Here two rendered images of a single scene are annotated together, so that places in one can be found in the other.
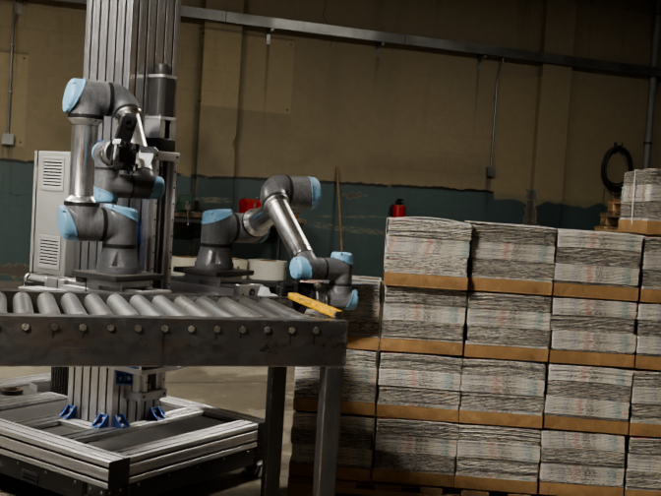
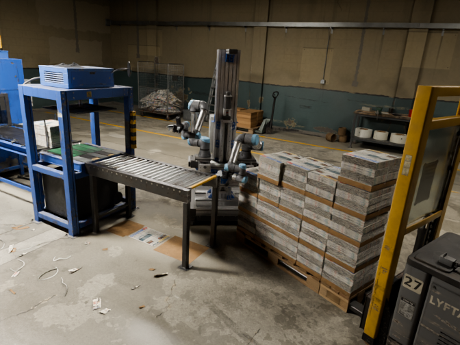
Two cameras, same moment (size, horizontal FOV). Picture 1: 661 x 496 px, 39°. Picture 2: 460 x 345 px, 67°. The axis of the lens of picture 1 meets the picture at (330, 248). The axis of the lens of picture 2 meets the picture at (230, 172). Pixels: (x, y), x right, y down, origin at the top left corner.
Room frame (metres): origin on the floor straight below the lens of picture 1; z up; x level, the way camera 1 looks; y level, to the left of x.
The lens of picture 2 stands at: (0.76, -2.42, 1.93)
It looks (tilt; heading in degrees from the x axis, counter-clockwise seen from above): 18 degrees down; 48
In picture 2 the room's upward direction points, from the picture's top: 4 degrees clockwise
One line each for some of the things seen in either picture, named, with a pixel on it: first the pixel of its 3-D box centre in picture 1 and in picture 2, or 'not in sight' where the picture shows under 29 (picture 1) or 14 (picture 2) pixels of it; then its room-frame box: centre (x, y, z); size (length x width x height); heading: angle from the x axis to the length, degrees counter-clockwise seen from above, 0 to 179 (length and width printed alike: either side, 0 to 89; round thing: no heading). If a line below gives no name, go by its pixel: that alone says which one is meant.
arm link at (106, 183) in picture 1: (111, 185); (186, 134); (2.91, 0.70, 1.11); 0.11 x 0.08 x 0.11; 120
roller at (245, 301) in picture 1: (264, 315); (192, 181); (2.62, 0.18, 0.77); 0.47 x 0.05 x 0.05; 19
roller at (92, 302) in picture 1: (99, 312); (155, 172); (2.47, 0.61, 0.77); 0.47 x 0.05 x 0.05; 19
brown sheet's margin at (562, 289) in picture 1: (583, 286); (331, 194); (3.33, -0.92, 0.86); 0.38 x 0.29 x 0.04; 177
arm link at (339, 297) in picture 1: (339, 297); (241, 178); (3.08, -0.04, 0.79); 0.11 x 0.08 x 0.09; 110
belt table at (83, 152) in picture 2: not in sight; (83, 155); (2.11, 1.62, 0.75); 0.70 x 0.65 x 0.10; 109
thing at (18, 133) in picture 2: not in sight; (25, 140); (1.73, 2.69, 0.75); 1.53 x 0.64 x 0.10; 109
